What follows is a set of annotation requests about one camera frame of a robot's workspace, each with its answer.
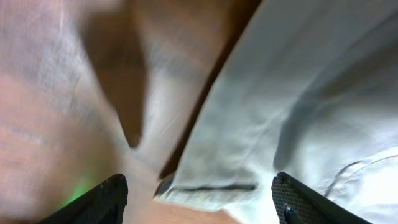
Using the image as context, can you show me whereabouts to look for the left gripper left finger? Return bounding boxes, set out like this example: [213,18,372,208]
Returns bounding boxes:
[38,174,128,224]

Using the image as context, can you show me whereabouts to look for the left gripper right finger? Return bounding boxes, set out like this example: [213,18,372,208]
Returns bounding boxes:
[271,172,369,224]

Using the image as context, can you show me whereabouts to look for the grey-green cotton shorts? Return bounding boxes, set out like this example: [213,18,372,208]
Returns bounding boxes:
[155,0,397,223]

